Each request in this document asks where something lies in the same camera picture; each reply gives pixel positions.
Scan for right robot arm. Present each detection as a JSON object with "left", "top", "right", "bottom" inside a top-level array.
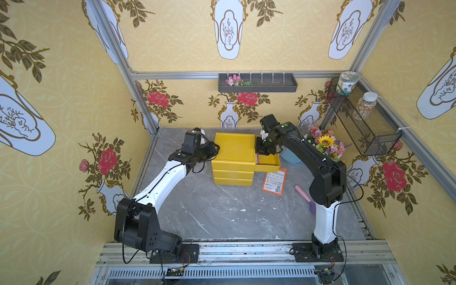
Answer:
[{"left": 255, "top": 114, "right": 347, "bottom": 258}]

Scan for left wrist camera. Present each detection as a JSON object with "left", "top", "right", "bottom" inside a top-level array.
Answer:
[{"left": 181, "top": 128, "right": 206, "bottom": 155}]

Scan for artificial flower bouquet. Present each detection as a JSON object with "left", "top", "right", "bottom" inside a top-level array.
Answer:
[{"left": 305, "top": 125, "right": 346, "bottom": 162}]

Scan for grey wall shelf tray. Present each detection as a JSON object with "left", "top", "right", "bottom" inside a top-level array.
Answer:
[{"left": 218, "top": 72, "right": 298, "bottom": 93}]

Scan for yellow plastic drawer cabinet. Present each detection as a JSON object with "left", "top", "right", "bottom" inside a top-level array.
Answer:
[{"left": 211, "top": 133, "right": 256, "bottom": 187}]

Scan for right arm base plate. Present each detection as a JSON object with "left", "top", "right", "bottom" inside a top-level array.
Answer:
[{"left": 289, "top": 242, "right": 344, "bottom": 263}]

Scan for small pink artificial flowers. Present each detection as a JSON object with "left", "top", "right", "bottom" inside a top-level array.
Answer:
[{"left": 225, "top": 74, "right": 252, "bottom": 87}]

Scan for patterned jar white lid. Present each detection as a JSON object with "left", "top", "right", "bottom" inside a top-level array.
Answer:
[{"left": 336, "top": 71, "right": 360, "bottom": 96}]

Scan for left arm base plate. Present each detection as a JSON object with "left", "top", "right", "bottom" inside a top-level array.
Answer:
[{"left": 150, "top": 243, "right": 200, "bottom": 266}]

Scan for yellow top drawer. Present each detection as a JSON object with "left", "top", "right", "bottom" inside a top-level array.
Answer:
[{"left": 255, "top": 154, "right": 281, "bottom": 173}]

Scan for black wire mesh basket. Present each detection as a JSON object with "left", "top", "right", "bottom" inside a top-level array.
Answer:
[{"left": 327, "top": 78, "right": 402, "bottom": 156}]

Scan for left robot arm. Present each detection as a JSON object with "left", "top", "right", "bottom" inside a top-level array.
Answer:
[{"left": 114, "top": 141, "right": 220, "bottom": 258}]

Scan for clear jar white lid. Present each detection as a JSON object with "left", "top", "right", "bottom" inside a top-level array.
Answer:
[{"left": 353, "top": 91, "right": 378, "bottom": 121}]

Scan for orange white seed bag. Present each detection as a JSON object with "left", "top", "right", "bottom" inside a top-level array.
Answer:
[{"left": 262, "top": 168, "right": 287, "bottom": 197}]

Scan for small circuit board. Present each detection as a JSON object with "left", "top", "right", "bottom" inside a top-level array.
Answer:
[{"left": 166, "top": 267, "right": 185, "bottom": 278}]

